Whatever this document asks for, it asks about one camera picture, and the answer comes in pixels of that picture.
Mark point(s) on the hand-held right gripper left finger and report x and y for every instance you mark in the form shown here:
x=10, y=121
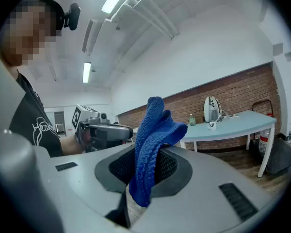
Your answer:
x=75, y=178

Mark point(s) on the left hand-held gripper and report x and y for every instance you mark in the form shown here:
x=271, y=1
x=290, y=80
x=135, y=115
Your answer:
x=81, y=116

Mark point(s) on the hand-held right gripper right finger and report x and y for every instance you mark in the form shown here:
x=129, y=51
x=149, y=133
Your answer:
x=196, y=203

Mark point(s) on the blue cloth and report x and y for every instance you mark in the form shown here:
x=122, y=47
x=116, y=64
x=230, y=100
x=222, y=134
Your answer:
x=150, y=139

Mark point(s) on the white enamel mug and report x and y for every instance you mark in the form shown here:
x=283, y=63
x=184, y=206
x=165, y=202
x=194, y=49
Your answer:
x=211, y=126

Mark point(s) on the person's left forearm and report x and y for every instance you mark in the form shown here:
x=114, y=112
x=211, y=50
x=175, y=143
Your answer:
x=70, y=145

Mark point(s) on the person's left hand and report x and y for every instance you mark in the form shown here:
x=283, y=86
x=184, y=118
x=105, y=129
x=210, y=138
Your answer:
x=86, y=137

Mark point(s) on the green drink bottle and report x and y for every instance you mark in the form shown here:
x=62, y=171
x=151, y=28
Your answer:
x=192, y=121

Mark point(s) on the person's black printed T-shirt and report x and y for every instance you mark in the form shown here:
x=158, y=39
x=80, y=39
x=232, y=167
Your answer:
x=31, y=115

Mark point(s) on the light blue table white legs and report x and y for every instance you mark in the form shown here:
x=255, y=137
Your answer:
x=237, y=124

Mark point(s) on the large clear water jug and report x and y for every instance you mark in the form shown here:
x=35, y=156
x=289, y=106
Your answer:
x=264, y=142

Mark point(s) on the black chair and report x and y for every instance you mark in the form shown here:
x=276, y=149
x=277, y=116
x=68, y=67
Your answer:
x=281, y=156

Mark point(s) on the ceiling air vent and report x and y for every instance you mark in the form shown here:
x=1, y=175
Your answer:
x=87, y=36

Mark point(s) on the red hand trolley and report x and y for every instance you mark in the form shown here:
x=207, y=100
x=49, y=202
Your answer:
x=269, y=105

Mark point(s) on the person's head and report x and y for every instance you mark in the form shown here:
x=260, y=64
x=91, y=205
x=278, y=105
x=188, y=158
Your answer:
x=21, y=33

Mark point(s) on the white ceiling duct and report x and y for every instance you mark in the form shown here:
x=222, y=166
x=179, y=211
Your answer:
x=145, y=13

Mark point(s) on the black head-worn camera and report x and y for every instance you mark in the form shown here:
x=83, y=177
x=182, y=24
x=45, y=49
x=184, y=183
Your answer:
x=73, y=16

